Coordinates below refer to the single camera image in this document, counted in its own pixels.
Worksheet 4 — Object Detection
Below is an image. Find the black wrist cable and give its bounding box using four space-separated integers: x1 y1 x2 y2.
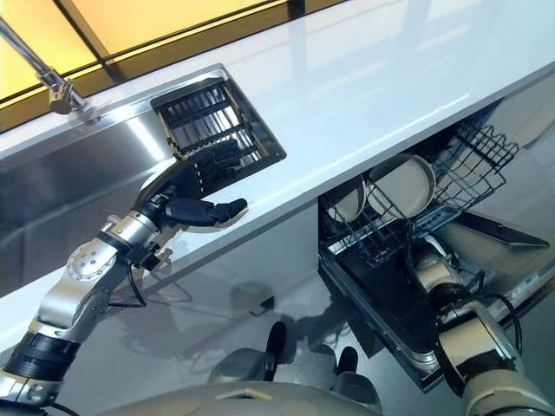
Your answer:
108 253 151 309

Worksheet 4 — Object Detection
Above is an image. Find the robot left leg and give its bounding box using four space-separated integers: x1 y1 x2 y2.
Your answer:
207 320 290 387

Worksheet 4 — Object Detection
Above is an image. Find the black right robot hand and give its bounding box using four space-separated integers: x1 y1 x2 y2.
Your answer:
408 231 454 262

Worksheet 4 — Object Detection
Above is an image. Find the grey robot torso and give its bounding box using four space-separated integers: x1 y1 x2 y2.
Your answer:
82 380 394 416

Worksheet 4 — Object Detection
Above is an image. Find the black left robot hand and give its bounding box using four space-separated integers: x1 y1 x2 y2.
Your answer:
138 137 250 227

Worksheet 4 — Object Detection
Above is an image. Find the chrome kitchen faucet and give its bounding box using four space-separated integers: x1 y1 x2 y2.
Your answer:
0 16 88 116

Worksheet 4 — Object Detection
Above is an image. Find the open dishwasher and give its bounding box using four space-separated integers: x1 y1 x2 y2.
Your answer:
317 190 555 393

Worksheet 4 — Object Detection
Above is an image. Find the black dish drying rack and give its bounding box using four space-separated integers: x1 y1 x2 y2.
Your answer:
150 80 271 175

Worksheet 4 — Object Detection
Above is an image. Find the black window frame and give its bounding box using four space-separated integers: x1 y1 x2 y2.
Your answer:
0 0 333 110

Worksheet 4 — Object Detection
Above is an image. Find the black wire dishwasher rack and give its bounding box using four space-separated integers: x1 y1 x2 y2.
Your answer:
323 123 520 266

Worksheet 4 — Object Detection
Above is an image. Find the robot leg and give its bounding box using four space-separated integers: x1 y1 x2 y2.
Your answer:
331 346 385 411
207 320 290 387

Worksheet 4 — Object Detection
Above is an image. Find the large beige plate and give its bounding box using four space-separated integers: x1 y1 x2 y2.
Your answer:
366 154 436 218

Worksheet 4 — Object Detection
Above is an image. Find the stainless steel sink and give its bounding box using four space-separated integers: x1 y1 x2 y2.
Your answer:
0 62 289 261

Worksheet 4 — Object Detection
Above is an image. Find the robot right leg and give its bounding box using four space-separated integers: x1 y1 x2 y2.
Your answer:
331 346 385 411

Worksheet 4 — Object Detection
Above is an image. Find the small beige plate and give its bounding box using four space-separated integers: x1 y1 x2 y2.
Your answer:
332 179 368 223

